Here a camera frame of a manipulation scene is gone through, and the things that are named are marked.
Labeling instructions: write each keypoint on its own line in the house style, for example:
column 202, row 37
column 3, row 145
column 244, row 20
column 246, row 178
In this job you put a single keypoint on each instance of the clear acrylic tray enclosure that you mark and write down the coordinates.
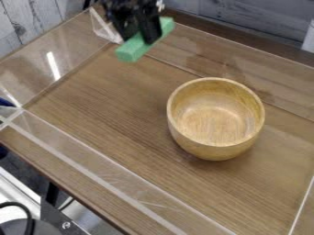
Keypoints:
column 89, row 125

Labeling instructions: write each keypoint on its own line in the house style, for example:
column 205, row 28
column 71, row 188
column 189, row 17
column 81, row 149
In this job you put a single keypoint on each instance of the black metal bracket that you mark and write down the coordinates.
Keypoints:
column 57, row 223

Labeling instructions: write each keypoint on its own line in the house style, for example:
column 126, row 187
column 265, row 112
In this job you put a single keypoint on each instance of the green rectangular block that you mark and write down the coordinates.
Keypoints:
column 134, row 48

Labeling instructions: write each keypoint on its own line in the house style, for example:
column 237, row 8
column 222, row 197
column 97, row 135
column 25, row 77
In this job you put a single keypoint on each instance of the black table leg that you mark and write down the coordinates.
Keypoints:
column 53, row 194

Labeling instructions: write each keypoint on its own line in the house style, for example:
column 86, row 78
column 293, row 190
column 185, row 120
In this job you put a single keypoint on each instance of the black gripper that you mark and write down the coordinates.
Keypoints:
column 126, row 23

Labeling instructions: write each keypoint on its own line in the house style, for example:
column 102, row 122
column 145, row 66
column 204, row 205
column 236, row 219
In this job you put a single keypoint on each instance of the light wooden bowl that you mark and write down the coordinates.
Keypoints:
column 216, row 118

